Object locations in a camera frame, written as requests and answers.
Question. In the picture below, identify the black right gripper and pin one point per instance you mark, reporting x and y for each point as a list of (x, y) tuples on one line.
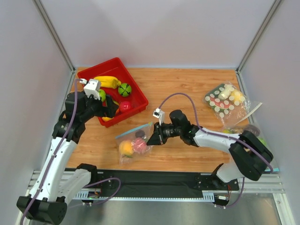
[(159, 133)]

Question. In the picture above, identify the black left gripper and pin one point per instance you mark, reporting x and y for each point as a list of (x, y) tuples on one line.
[(108, 106)]

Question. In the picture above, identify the dark purple fake fruit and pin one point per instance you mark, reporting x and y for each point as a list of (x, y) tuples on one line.
[(140, 133)]

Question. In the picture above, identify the pink fake fruit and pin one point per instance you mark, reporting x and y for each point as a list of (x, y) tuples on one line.
[(139, 145)]

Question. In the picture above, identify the clear zip top bag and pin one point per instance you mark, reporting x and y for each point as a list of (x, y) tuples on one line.
[(130, 135)]

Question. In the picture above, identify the fake peach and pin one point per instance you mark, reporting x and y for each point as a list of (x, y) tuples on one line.
[(126, 148)]

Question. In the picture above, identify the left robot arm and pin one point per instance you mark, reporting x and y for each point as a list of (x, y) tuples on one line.
[(47, 201)]

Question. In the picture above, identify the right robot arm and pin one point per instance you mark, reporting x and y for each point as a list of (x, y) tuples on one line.
[(201, 137)]

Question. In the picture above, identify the red fake apple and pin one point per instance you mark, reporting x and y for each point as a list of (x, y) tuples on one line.
[(125, 106)]

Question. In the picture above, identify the green fake apple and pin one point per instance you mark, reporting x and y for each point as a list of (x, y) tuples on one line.
[(102, 95)]

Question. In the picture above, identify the small green fake watermelon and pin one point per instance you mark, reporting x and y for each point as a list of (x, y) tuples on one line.
[(124, 89)]

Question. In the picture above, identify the yellow fake banana bunch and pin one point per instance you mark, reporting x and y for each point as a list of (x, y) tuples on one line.
[(108, 81)]

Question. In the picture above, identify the fake watermelon slice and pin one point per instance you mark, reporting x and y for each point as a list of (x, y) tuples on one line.
[(219, 104)]

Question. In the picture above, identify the polka dot plastic bag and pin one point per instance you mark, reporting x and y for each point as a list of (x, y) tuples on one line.
[(238, 111)]

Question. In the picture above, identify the white fake food piece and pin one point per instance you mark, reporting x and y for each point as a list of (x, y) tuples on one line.
[(223, 95)]

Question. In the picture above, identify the yellow fake lemon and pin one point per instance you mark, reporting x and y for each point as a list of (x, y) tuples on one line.
[(236, 95)]

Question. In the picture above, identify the red plastic bin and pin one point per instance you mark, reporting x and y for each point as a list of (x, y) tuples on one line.
[(114, 67)]

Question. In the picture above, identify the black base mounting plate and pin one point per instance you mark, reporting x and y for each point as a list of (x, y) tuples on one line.
[(164, 184)]

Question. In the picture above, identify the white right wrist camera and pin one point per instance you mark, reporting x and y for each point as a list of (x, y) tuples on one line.
[(160, 115)]

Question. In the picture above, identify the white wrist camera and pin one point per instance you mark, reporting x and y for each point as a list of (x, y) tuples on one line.
[(92, 88), (160, 115)]

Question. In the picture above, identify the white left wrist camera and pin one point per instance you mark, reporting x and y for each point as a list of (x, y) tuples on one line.
[(92, 88)]

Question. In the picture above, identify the white cable duct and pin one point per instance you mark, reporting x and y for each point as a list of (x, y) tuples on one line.
[(207, 197)]

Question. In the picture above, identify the aluminium frame post left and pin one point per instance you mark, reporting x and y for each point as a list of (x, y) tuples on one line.
[(47, 21)]

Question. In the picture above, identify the aluminium frame post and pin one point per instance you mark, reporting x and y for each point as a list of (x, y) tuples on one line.
[(47, 21), (265, 23)]

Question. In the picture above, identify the aluminium frame post right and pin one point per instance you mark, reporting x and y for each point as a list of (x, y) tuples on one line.
[(265, 23)]

